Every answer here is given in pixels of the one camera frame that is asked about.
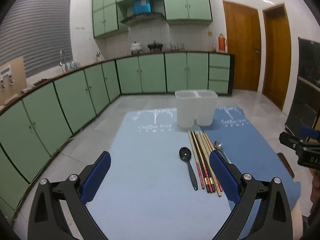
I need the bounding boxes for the left wooden door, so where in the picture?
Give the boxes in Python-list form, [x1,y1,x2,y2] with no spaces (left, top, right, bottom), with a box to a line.
[223,1,261,91]

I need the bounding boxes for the black oven cabinet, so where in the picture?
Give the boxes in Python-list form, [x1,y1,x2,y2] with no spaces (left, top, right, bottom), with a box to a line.
[285,38,320,136]

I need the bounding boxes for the green kitchen cabinets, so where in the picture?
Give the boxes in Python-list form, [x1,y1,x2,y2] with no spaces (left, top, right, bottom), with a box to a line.
[1,51,235,220]
[92,0,213,38]

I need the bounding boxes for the black red-banded chopstick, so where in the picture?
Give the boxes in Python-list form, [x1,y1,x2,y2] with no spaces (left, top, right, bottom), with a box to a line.
[191,131,210,193]

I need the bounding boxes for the white cooking pot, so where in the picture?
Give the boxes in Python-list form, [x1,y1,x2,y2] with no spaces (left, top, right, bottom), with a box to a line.
[130,41,142,55]

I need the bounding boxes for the dark blue table mat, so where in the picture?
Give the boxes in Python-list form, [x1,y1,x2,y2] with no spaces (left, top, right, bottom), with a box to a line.
[201,106,303,239]

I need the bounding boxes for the light blue table mat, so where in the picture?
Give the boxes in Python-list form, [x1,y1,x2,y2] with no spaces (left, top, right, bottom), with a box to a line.
[86,108,231,239]

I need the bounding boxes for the black gold-banded chopstick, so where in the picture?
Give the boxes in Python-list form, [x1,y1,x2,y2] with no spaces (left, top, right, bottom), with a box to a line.
[195,134,215,193]

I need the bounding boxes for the red orange patterned chopstick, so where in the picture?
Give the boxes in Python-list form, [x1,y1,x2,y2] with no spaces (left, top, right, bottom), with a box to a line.
[202,132,224,192]

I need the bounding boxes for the chrome sink faucet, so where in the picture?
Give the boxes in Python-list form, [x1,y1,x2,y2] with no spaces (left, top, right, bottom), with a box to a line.
[59,50,68,73]

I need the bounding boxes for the person's right hand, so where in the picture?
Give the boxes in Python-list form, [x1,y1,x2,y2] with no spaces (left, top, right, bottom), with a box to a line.
[310,168,320,212]

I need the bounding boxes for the green lower kitchen cabinets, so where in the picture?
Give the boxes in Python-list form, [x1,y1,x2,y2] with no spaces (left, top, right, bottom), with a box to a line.
[1,51,235,220]

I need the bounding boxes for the black plastic spoon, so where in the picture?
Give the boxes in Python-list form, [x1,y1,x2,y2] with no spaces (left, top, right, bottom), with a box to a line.
[179,147,199,191]

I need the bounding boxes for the right wooden door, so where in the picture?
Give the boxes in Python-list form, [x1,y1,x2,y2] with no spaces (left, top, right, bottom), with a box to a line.
[263,4,291,109]

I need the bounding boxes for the black wok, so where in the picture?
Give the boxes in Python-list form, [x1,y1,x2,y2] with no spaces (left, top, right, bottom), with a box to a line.
[148,40,163,53]

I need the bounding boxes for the white double utensil holder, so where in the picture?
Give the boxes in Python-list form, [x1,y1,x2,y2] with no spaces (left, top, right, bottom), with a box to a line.
[175,89,218,128]

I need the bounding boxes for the green upper kitchen cabinets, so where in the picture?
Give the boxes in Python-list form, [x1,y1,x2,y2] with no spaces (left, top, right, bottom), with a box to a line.
[92,0,213,38]

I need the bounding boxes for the cardboard panel with device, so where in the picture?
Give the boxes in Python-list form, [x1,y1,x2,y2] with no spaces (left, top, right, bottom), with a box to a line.
[0,56,27,105]

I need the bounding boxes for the range hood with blue box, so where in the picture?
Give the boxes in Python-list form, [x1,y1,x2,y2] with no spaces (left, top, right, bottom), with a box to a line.
[118,0,165,27]

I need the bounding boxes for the plain wooden chopstick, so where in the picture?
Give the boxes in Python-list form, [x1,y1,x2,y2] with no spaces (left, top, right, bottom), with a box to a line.
[199,132,222,197]

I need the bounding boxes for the silver metal spoon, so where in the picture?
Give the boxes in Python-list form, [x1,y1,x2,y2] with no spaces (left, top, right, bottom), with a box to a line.
[214,140,231,164]

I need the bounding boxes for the wooden door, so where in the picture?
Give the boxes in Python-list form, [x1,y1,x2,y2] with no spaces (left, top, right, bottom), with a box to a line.
[263,4,291,109]
[223,1,261,91]

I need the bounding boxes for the orange thermos flask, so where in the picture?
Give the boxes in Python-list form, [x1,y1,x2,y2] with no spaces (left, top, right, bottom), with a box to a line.
[218,33,226,53]

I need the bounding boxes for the grey window blind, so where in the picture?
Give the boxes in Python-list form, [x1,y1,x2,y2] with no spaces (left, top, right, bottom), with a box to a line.
[1,0,73,77]

